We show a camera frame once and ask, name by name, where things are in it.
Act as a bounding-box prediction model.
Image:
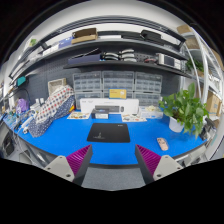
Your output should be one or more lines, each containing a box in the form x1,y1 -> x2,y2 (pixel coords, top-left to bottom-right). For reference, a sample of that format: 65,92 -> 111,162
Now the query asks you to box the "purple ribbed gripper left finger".
43,144 -> 94,187

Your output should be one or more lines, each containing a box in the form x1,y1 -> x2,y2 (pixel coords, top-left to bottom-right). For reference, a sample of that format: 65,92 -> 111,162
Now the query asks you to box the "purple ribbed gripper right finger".
134,144 -> 184,185

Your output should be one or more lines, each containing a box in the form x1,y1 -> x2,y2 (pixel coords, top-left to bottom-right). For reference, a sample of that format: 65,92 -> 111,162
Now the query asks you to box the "beige patterned computer mouse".
157,138 -> 169,151

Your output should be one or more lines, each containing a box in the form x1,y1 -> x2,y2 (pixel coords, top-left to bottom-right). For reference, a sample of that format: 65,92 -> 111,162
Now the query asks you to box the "black mouse pad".
87,123 -> 130,143

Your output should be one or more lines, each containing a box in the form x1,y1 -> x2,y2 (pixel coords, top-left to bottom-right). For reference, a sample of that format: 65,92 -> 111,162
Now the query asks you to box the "illustrated card left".
67,112 -> 90,120

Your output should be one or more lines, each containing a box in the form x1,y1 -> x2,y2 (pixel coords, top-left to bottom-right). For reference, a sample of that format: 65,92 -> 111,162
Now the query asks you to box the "illustrated card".
121,114 -> 147,122
67,112 -> 90,120

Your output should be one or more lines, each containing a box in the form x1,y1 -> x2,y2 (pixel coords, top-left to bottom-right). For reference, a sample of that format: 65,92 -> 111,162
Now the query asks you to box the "illustrated card right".
121,114 -> 147,122

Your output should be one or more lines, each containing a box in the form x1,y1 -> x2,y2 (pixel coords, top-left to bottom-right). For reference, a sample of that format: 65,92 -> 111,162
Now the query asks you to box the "black white small device box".
91,109 -> 109,119

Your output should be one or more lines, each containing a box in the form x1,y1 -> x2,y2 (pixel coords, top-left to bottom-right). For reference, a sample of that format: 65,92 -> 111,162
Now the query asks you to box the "white long keyboard box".
80,98 -> 139,114

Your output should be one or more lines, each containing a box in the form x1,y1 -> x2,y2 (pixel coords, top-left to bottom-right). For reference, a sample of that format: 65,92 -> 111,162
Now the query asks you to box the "green potted plant white pot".
159,83 -> 209,138

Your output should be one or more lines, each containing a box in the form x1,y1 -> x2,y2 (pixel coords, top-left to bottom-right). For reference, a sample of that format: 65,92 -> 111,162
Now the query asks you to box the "patterned fabric cloth bundle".
28,85 -> 75,137

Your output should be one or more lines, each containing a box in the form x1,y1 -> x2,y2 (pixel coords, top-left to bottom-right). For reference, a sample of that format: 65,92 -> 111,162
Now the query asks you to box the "yellow small box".
109,89 -> 127,99

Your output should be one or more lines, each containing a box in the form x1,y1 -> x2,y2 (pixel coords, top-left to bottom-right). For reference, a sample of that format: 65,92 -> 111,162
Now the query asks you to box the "grey drawer organizer right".
135,72 -> 162,93

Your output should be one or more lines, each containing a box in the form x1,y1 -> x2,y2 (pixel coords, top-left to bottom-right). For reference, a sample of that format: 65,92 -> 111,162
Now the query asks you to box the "grey drawer organizer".
135,72 -> 162,93
102,71 -> 134,91
73,71 -> 101,91

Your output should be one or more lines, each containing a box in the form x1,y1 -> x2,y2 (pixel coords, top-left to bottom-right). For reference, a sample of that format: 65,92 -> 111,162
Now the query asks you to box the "grey drawer organizer left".
73,71 -> 101,91

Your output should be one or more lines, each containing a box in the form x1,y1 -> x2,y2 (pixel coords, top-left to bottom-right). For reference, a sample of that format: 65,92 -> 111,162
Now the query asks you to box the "purple object at left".
16,98 -> 29,114

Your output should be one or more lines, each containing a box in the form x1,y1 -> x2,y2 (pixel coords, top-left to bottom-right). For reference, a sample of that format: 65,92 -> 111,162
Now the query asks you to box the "beige woven basket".
48,78 -> 66,94

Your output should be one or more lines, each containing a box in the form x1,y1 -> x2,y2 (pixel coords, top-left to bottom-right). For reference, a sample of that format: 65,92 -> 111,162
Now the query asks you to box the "cardboard box right rack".
206,91 -> 221,115

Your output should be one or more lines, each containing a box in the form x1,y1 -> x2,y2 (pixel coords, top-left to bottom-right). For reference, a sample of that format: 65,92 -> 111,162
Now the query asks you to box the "grey drawer organizer middle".
102,71 -> 134,91

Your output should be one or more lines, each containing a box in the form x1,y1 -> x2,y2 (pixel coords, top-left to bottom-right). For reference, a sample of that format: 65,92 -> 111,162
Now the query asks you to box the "white electronic instrument on shelf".
158,53 -> 181,70

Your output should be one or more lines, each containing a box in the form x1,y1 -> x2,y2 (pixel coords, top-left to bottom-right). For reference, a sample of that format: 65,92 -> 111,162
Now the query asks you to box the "dark blue flat box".
68,54 -> 101,65

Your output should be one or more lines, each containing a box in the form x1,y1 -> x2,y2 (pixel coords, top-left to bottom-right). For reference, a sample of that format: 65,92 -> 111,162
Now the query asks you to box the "cardboard box top shelf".
71,28 -> 98,44

